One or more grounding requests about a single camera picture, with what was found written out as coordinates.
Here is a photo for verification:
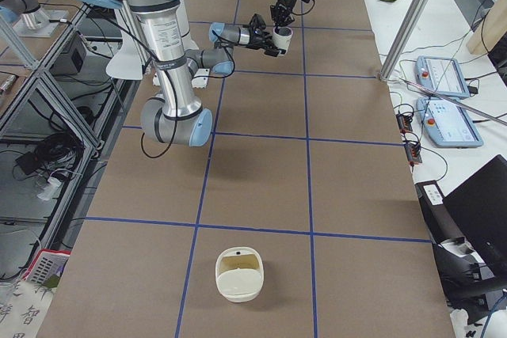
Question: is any near teach pendant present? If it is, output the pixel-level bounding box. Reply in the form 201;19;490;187
416;97;483;148

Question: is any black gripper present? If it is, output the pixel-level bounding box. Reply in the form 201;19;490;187
247;13;286;57
270;0;313;32

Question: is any aluminium frame post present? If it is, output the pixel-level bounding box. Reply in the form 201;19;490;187
379;0;428;82

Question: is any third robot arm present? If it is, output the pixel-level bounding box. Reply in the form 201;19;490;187
1;0;48;30

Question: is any white plastic basket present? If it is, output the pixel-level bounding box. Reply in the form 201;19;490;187
21;249;71;285

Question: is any white HOME mug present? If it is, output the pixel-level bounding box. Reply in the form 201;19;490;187
272;26;293;55

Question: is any teach pendant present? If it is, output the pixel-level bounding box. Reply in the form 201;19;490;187
415;55;471;99
416;97;483;148

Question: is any black monitor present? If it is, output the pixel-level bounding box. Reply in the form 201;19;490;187
444;154;506;275

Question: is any cream swing-lid bin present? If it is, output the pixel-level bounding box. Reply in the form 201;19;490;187
215;247;265;303

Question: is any far teach pendant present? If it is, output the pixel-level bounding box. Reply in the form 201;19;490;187
415;55;471;99

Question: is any grey control box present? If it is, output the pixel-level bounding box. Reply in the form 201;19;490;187
49;34;86;75

